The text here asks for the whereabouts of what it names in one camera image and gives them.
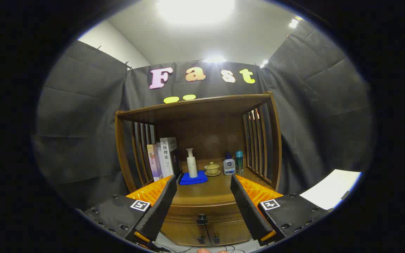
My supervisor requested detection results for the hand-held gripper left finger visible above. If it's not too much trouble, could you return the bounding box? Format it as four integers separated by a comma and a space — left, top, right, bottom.
83, 175, 178, 246

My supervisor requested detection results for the tangle of black cables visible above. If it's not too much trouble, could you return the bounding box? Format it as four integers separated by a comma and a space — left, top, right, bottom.
153, 242, 246, 253

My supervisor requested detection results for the white board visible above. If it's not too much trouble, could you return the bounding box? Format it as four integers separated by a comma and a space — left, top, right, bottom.
300, 169, 362, 210

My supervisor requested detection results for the white book with portrait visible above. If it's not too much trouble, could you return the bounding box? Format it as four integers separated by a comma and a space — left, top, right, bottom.
157, 137, 182, 178

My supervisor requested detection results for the yellow lidded teacup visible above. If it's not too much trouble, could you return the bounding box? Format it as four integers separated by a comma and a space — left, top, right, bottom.
204, 162, 221, 177

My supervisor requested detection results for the purple book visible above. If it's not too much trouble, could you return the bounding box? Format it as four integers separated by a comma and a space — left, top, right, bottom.
147, 143, 163, 182

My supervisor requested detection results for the wooden cabinet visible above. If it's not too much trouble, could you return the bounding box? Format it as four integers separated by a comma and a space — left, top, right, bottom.
115, 92, 282, 246

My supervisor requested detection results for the wooden countertop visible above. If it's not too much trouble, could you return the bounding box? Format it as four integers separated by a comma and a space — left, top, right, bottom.
169, 159, 275, 206

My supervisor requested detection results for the wooden drawer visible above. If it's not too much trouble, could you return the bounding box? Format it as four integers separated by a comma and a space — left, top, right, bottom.
164, 202, 246, 226

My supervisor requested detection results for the large ceiling light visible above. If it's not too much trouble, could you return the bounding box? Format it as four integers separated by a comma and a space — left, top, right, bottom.
157, 0, 235, 26

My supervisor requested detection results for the white bottle with blue cap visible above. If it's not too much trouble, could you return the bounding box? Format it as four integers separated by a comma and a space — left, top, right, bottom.
223, 153, 236, 175

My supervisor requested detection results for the wooden cabinet door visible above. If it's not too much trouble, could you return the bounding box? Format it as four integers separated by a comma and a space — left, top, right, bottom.
206, 220, 252, 245
160, 222, 210, 246

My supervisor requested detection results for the blue folded cloth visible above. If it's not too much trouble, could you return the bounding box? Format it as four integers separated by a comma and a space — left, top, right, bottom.
179, 170, 209, 186

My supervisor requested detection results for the white pump bottle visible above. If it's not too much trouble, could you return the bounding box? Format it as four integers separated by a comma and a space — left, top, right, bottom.
186, 148, 198, 178

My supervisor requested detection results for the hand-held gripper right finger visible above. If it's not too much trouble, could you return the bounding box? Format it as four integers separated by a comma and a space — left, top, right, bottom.
230, 174, 333, 246

